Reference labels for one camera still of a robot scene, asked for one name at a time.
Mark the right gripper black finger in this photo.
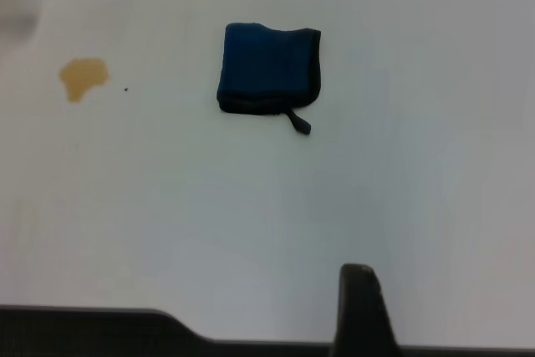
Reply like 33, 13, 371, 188
332, 263, 403, 357

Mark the blue cloth with black edging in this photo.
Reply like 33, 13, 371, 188
216, 22, 323, 135

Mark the brown coffee spill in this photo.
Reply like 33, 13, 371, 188
58, 57, 110, 104

